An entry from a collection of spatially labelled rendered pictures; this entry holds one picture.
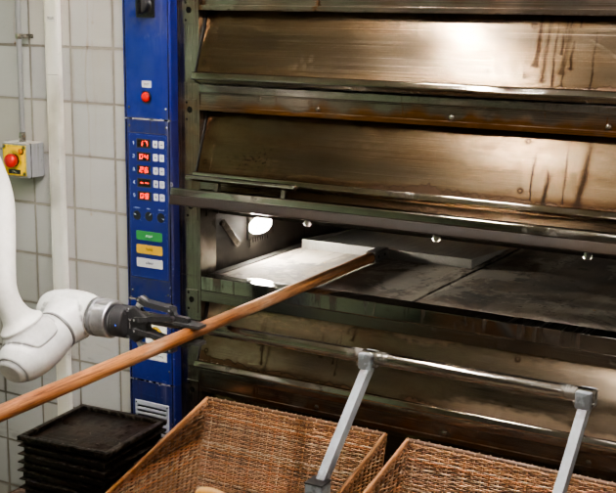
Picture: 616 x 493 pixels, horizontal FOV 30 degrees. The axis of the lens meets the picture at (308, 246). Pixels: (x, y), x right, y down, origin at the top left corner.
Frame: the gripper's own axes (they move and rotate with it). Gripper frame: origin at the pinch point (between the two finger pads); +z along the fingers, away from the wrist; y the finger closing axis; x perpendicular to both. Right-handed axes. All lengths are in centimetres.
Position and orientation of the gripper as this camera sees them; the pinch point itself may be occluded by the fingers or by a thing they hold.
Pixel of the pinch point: (190, 333)
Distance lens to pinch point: 258.2
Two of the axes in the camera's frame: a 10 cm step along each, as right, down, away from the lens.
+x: -4.9, 1.7, -8.6
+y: -0.1, 9.8, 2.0
